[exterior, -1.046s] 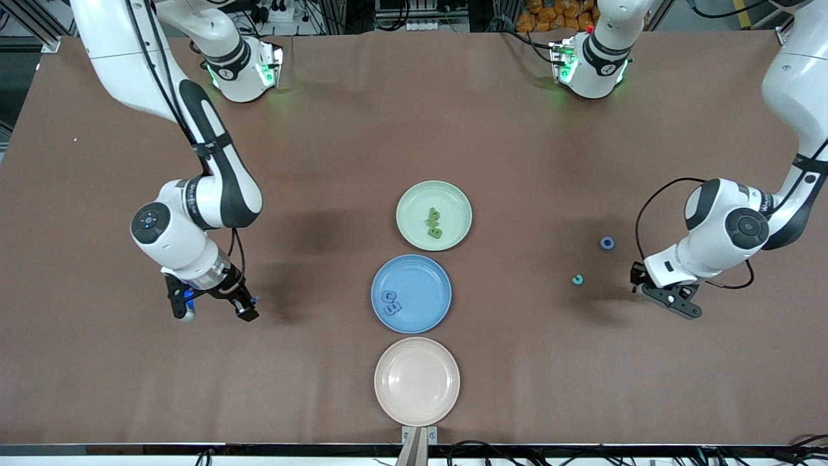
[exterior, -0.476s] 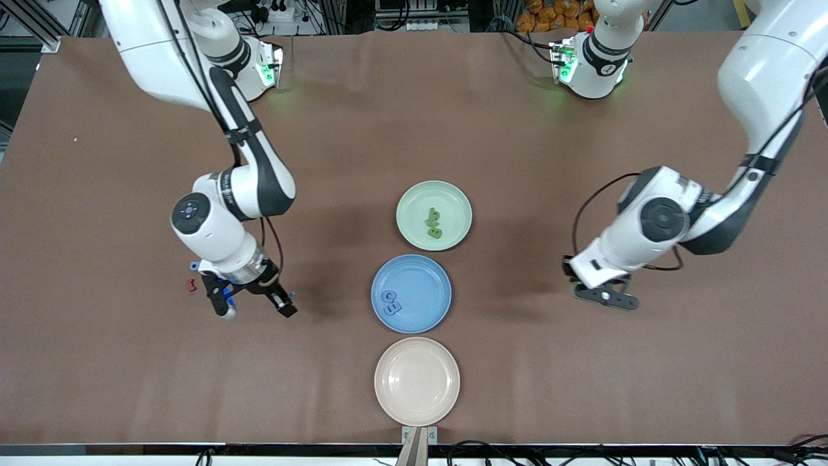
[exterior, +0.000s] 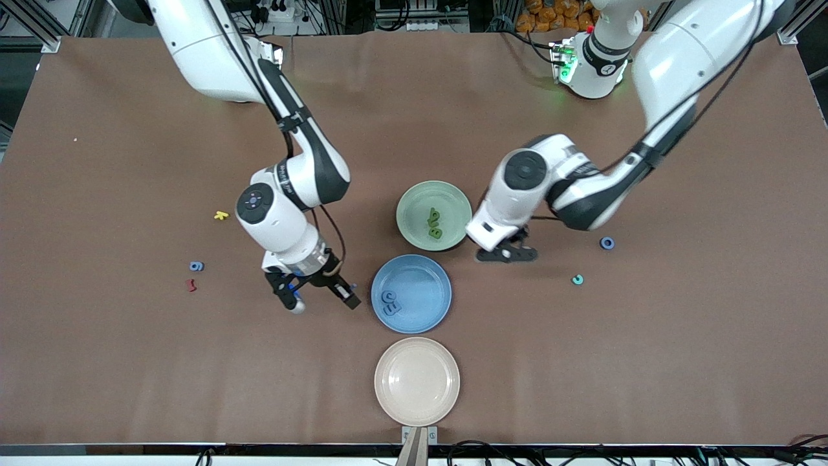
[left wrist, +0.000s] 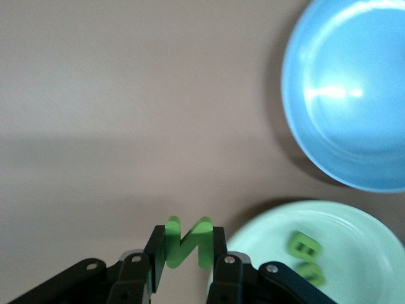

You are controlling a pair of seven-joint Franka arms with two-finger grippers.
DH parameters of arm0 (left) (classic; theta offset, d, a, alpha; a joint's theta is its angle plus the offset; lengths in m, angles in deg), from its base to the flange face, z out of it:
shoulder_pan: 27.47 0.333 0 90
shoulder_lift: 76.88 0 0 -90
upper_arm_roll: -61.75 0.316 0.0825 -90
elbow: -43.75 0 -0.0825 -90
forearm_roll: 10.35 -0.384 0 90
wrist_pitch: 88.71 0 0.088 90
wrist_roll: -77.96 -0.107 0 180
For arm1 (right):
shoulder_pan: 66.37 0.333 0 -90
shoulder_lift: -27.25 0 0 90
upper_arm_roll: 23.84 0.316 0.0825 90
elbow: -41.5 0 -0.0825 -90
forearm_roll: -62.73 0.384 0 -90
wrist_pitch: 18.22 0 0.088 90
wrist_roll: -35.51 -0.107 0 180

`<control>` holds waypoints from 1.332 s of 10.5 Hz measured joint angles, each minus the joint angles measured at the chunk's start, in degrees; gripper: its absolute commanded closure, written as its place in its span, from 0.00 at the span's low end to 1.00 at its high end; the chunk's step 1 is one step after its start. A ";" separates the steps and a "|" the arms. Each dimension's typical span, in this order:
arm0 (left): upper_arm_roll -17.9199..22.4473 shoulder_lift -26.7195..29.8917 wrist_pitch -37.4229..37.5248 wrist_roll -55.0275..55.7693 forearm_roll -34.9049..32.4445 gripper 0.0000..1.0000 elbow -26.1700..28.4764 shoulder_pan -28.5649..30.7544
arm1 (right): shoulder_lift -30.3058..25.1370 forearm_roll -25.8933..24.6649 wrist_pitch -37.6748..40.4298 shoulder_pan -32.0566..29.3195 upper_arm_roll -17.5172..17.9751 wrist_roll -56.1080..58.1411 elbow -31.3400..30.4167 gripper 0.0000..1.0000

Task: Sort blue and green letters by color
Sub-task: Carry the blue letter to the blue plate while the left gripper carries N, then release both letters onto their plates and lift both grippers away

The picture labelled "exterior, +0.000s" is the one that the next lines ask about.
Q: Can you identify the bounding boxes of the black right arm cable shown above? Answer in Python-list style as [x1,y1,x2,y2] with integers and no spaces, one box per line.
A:
[206,0,345,261]

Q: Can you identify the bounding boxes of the orange packaged goods pile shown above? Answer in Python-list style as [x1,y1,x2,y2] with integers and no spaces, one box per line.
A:
[516,0,597,33]

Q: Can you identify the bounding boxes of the grey camera pole bracket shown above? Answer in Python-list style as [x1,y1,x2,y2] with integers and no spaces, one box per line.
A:
[401,425,439,466]

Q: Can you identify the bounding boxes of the blue plate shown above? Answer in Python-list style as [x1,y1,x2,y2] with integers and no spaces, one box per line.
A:
[371,254,453,335]

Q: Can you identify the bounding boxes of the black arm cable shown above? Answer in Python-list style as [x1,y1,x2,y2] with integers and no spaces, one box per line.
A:
[529,0,777,224]
[206,0,345,261]

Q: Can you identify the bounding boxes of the brown table cover sheet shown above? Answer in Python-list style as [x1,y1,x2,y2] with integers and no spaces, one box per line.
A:
[0,31,828,447]

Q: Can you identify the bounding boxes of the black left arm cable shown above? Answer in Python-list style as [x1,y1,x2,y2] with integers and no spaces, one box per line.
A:
[529,0,777,224]

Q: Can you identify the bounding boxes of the black cable arc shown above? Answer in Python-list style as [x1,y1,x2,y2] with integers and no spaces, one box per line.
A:
[446,440,518,466]

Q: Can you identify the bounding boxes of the light green plate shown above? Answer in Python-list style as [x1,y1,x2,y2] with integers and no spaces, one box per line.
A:
[396,180,472,252]

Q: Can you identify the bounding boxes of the white power strip with plugs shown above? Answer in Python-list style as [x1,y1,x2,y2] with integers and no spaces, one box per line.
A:
[256,0,305,23]

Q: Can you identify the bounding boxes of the beige plate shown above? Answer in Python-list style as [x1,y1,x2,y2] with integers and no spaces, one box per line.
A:
[374,337,461,428]

